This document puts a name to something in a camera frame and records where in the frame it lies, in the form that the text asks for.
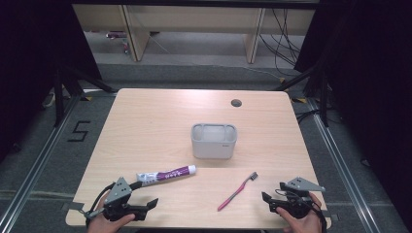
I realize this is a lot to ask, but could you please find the pink toothbrush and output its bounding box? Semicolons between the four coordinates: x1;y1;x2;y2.
217;171;259;213

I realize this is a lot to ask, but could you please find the person's right hand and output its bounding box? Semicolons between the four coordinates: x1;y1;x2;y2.
275;192;324;233

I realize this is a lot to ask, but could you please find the grey toothbrush holder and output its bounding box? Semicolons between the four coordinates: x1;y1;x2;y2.
189;122;238;160

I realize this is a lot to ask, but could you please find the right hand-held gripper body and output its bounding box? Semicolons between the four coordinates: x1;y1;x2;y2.
276;176;326;219

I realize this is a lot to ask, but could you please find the black curtain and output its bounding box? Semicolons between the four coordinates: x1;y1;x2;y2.
293;0;412;224
0;0;103;164

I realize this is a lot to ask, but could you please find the grey cable plug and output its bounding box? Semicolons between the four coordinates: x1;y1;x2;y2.
79;208;106;219

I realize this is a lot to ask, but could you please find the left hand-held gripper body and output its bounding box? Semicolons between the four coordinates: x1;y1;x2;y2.
102;177;138;223

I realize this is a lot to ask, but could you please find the beige wooden shelf unit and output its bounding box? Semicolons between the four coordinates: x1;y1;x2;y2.
72;3;317;64

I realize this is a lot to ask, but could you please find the metal floor rail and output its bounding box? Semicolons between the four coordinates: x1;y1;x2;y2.
306;97;379;233
0;94;82;233

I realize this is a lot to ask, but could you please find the black metal stand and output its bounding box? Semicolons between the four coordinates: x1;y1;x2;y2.
52;64;119;128
273;62;330;128

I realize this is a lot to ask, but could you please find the bundle of black cables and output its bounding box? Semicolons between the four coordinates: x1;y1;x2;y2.
258;8;303;78

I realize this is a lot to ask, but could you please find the white and purple toothpaste tube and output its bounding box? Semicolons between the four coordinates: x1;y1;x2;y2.
135;164;197;187

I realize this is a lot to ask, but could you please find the person's left hand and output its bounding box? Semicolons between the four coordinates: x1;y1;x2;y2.
86;194;136;233

